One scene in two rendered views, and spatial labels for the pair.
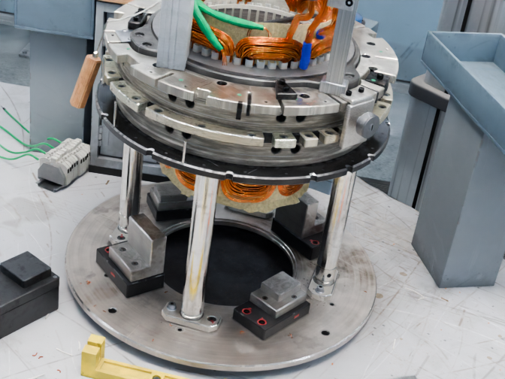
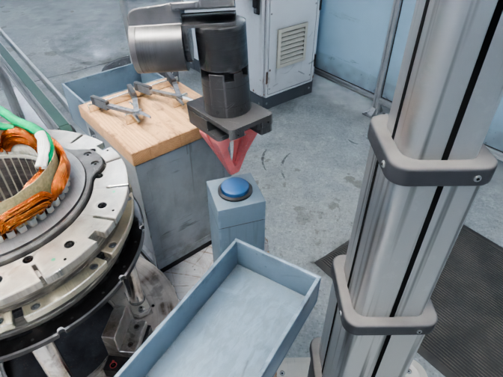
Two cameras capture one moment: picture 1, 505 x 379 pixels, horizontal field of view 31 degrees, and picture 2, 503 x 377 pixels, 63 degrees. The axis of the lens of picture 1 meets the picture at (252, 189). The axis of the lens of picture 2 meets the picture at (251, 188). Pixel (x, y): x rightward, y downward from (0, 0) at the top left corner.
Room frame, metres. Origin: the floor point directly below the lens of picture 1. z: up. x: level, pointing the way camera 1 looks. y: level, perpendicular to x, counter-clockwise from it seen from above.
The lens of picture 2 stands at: (0.93, -0.46, 1.41)
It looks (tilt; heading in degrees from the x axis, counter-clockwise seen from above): 39 degrees down; 49
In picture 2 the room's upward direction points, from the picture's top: straight up
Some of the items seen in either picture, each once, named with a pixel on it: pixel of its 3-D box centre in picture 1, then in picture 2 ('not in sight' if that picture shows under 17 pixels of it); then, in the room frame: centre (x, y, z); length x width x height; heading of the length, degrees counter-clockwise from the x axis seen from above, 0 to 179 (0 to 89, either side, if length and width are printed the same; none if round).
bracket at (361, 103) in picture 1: (352, 118); not in sight; (0.83, -0.09, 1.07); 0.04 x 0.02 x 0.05; 135
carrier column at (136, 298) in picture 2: not in sight; (126, 262); (1.06, 0.00, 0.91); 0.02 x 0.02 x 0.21
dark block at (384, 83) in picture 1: (376, 82); not in sight; (0.89, -0.11, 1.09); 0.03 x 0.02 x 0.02; 164
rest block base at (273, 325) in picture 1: (271, 310); not in sight; (0.84, -0.04, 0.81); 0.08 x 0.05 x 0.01; 141
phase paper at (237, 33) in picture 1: (239, 37); not in sight; (0.86, 0.04, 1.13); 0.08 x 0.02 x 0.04; 87
